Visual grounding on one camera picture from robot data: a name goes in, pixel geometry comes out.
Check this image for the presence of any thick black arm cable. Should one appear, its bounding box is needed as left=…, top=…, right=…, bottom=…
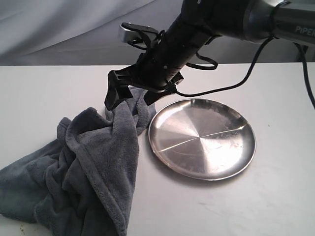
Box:
left=291, top=41, right=315, bottom=109

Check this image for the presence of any grey-blue fleece towel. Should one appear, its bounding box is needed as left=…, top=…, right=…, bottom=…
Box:
left=0, top=87, right=156, bottom=236

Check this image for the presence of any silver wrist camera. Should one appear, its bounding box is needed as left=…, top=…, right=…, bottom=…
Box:
left=119, top=23, right=159, bottom=48

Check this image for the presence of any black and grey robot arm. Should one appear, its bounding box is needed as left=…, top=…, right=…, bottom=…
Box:
left=105, top=0, right=315, bottom=110

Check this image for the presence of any grey backdrop cloth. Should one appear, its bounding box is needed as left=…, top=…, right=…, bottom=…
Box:
left=0, top=0, right=315, bottom=66

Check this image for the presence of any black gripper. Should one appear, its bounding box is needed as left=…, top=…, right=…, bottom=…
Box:
left=104, top=29, right=204, bottom=110

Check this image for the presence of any thin black camera cable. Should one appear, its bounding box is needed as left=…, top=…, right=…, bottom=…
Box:
left=127, top=1, right=291, bottom=98

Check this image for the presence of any round stainless steel plate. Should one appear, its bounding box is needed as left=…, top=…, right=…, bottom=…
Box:
left=148, top=99, right=256, bottom=181

